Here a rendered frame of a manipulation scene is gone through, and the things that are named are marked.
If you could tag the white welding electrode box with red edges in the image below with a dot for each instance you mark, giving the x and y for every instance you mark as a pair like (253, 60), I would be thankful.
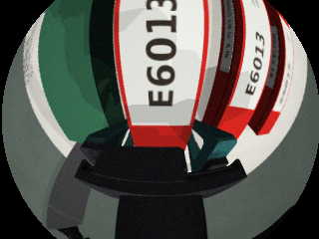
(279, 76)

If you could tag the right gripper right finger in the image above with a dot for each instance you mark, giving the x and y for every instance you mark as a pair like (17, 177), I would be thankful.
(217, 143)

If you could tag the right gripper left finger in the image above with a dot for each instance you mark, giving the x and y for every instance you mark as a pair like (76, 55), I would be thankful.
(112, 134)

